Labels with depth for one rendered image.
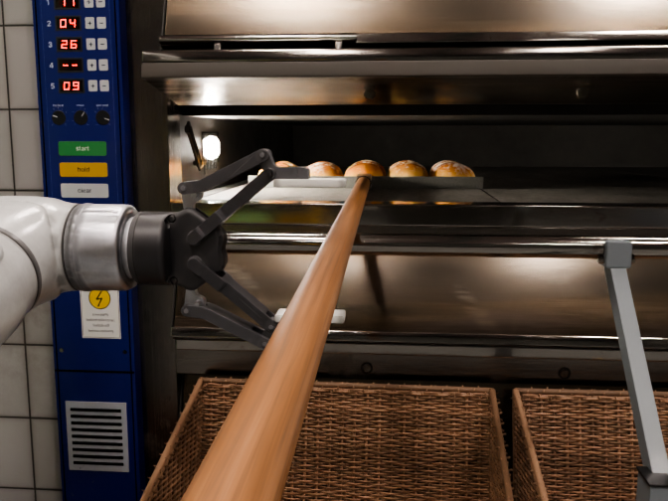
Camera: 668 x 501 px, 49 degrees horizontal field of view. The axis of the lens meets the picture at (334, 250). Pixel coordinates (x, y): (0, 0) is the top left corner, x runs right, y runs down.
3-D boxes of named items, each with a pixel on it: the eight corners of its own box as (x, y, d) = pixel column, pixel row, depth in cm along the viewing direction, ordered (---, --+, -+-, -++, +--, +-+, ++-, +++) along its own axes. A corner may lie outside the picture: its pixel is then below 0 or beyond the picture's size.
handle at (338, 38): (157, 69, 122) (160, 71, 123) (356, 67, 119) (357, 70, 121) (158, 34, 122) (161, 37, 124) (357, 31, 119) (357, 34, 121)
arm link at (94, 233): (100, 281, 81) (154, 282, 81) (65, 299, 72) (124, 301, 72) (96, 199, 80) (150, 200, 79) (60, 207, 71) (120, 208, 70)
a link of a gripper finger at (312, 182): (277, 185, 75) (277, 177, 75) (346, 185, 74) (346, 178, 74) (272, 187, 72) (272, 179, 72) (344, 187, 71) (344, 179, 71)
